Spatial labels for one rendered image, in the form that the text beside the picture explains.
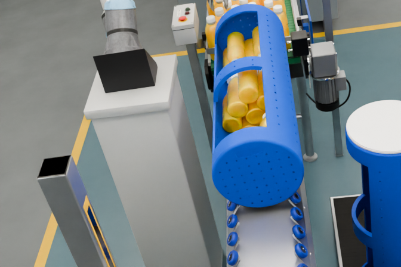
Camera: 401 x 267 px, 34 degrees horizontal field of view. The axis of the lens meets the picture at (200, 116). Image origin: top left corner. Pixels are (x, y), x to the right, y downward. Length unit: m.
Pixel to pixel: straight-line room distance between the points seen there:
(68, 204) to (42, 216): 2.56
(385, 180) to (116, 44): 1.05
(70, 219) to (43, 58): 4.10
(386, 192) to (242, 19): 0.93
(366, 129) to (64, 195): 1.24
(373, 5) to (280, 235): 3.26
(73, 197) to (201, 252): 1.65
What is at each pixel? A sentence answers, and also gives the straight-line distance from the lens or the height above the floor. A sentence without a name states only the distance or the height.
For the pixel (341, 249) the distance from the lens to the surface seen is 3.04.
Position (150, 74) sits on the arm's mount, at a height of 1.20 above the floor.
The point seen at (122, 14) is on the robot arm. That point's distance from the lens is 2.44.
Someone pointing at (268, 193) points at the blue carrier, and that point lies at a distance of 2.08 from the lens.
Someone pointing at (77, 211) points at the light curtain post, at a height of 1.60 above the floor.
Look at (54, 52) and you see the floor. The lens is 5.40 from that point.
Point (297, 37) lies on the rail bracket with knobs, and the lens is 2.84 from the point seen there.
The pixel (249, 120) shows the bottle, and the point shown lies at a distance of 2.31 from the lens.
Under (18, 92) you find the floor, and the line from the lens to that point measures 5.04.
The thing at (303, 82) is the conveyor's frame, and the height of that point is 0.53.
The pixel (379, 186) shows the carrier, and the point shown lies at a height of 0.89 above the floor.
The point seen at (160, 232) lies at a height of 0.47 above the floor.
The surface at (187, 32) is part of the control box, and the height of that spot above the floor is 1.06.
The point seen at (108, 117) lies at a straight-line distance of 2.41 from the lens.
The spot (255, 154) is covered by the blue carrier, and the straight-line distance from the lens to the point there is 1.97.
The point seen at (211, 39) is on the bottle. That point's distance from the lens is 2.90.
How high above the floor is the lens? 2.45
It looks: 36 degrees down
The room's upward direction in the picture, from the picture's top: 14 degrees counter-clockwise
